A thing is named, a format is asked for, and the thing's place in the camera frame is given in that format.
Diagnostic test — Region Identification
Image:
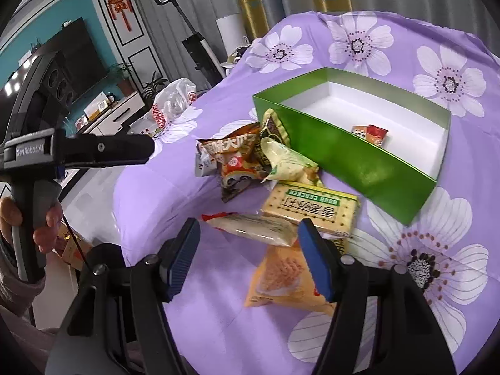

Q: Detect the orange rice cracker bag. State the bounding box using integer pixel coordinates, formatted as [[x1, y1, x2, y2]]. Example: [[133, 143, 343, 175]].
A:
[[244, 241, 336, 317]]

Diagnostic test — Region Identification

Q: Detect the soda cracker pack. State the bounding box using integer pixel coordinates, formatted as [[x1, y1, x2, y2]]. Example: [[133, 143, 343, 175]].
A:
[[261, 181, 359, 237]]

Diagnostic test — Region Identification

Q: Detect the long white red snack pack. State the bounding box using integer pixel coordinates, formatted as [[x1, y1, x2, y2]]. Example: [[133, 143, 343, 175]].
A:
[[202, 212, 298, 247]]

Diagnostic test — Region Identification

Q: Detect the orange melon seed bag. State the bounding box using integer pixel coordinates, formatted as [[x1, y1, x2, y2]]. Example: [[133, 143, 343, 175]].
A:
[[195, 122, 270, 203]]

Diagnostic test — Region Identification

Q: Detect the small red snack packet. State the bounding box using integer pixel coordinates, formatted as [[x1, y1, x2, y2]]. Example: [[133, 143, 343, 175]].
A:
[[351, 124, 388, 147]]

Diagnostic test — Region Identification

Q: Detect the light green corn snack bag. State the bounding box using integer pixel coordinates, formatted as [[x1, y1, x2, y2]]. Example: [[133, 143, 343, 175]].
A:
[[260, 137, 324, 187]]

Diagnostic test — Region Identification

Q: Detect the person's left hand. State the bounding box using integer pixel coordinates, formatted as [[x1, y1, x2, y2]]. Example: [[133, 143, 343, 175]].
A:
[[0, 195, 65, 255]]

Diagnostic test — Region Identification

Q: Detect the white tv cabinet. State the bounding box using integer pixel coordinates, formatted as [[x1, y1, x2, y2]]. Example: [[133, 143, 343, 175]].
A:
[[69, 92, 146, 136]]

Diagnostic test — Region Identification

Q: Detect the black television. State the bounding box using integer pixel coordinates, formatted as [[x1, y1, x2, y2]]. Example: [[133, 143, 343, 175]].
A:
[[33, 17, 107, 108]]

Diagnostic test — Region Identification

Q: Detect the purple floral tablecloth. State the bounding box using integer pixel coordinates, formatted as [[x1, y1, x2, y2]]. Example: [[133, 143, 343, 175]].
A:
[[62, 9, 500, 375]]

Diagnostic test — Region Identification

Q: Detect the potted green plant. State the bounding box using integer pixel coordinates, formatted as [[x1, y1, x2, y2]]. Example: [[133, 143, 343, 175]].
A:
[[107, 63, 137, 97]]

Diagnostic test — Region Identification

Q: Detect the white plastic bag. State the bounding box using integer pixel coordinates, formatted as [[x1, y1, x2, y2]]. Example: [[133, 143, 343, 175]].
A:
[[152, 78, 198, 130]]

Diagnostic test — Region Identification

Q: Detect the black upright vacuum cleaner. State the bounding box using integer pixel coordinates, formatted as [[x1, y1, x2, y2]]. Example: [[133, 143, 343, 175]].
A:
[[154, 0, 225, 86]]

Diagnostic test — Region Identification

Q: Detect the green cardboard box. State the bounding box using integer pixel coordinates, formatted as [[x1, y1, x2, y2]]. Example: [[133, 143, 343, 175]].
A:
[[253, 67, 451, 225]]

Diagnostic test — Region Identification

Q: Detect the white cylindrical air purifier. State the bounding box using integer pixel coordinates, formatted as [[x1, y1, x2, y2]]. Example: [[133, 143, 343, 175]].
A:
[[216, 14, 249, 56]]

